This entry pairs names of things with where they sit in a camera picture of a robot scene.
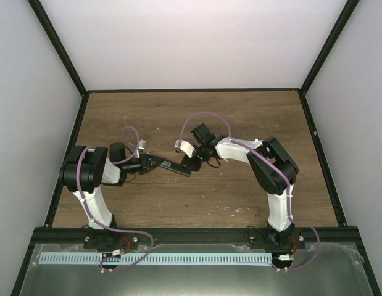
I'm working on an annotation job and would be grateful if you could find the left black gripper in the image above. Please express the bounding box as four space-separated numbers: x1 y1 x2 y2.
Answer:
122 154 164 175

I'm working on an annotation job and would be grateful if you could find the black remote control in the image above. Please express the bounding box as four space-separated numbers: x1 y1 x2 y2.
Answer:
159 160 191 177

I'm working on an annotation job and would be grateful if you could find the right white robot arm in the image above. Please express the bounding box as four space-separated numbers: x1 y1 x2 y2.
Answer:
175 123 299 249

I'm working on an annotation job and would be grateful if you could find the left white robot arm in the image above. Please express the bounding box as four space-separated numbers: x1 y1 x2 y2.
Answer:
59 142 163 249

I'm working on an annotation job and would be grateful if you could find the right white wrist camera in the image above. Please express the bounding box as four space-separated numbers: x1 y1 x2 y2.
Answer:
174 139 195 158

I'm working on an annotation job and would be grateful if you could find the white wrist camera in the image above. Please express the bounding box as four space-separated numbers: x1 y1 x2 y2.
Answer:
138 139 147 152
174 139 195 158

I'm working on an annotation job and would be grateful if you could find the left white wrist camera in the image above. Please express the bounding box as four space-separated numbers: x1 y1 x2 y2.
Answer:
138 139 147 152

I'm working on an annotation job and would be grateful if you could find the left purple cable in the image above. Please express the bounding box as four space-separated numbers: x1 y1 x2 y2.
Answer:
76 125 156 273

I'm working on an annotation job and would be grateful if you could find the purple cable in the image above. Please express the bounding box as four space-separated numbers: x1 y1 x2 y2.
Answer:
76 125 156 273
180 111 321 273

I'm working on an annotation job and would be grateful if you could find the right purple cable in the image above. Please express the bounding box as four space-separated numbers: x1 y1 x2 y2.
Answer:
180 111 321 273

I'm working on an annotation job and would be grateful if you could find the black aluminium front rail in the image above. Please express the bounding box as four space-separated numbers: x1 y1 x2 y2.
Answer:
30 226 361 249

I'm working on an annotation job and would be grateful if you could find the light blue slotted cable duct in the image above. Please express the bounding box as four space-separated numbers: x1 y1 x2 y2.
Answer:
38 252 272 266

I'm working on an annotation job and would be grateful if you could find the left black frame post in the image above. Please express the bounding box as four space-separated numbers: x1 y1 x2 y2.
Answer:
28 0 87 96

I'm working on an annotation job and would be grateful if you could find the black frame post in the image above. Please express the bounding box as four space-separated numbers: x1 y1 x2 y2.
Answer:
300 0 360 94
28 0 87 96

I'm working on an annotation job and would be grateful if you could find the right black frame post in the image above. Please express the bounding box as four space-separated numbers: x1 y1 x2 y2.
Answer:
300 0 360 94

